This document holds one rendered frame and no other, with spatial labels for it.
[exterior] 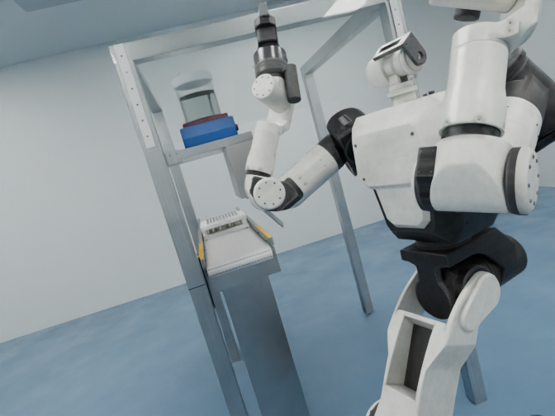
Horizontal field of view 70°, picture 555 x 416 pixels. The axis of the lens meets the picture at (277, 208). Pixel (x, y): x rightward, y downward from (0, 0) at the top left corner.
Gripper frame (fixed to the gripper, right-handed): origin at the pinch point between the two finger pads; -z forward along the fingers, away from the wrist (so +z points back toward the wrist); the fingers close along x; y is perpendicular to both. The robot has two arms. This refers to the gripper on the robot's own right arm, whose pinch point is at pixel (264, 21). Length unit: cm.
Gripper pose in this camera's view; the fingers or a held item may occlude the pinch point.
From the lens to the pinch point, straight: 119.2
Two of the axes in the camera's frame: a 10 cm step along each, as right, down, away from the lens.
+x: -0.9, -2.3, -9.7
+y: -9.9, 1.4, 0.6
